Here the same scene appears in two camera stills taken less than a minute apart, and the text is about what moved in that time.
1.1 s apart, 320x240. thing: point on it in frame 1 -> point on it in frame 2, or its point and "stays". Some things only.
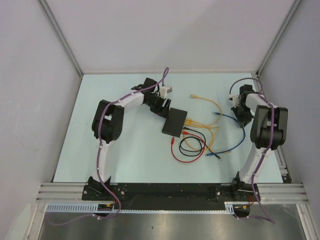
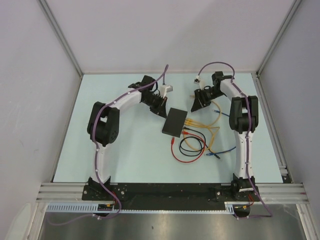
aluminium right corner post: (292, 12) stays
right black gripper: (244, 120) -> (200, 101)
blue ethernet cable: (213, 154) stays
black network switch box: (174, 125) stays
